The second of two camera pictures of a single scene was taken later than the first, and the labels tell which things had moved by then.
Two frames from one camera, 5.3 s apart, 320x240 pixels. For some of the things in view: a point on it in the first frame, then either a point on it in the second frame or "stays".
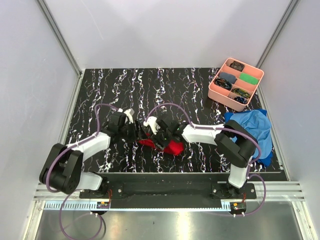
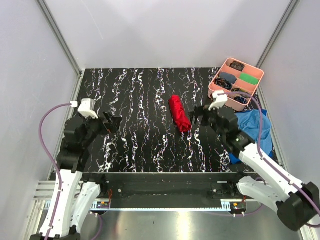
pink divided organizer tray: x=235 y=84 stays
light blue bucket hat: x=258 y=126 stays
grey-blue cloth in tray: x=232 y=78 stays
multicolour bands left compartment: x=223 y=83 stays
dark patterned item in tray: x=237 y=66 stays
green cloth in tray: x=249 y=78 stays
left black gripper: x=139 y=132 to x=113 y=123
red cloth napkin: x=174 y=147 to x=180 y=115
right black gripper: x=156 y=138 to x=199 y=111
